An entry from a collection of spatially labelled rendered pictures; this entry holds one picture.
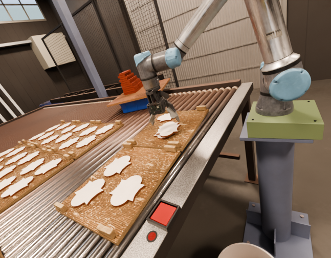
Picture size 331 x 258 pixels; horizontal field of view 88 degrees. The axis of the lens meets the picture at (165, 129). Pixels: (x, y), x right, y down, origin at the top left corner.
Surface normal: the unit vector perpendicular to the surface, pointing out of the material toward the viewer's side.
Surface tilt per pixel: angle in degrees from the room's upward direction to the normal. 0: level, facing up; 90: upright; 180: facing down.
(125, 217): 0
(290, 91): 95
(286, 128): 90
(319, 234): 0
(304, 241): 0
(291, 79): 95
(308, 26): 90
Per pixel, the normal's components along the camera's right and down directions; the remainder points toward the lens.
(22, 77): 0.83, 0.00
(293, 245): -0.29, -0.86
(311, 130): -0.48, 0.51
